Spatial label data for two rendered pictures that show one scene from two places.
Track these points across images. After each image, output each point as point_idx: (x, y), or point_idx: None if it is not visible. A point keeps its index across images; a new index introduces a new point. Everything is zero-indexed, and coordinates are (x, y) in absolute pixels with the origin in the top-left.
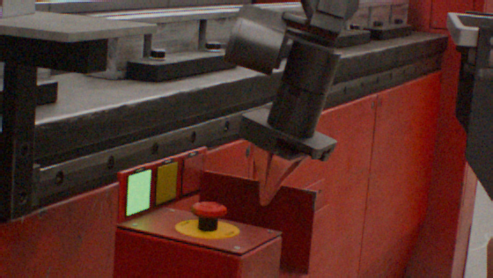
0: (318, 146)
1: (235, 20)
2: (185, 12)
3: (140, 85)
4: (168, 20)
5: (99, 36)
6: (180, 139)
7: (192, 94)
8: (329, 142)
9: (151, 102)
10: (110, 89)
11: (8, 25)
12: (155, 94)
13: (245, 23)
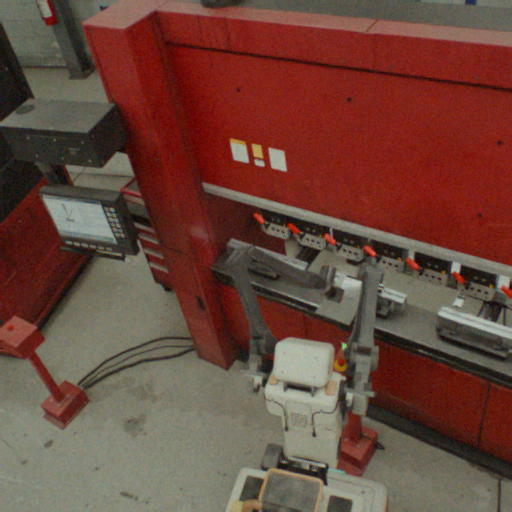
0: (346, 373)
1: (348, 337)
2: (490, 330)
3: (429, 334)
4: (472, 327)
5: (325, 316)
6: (427, 355)
7: (433, 349)
8: (352, 376)
9: (407, 339)
10: (416, 328)
11: (322, 301)
12: (413, 339)
13: (348, 339)
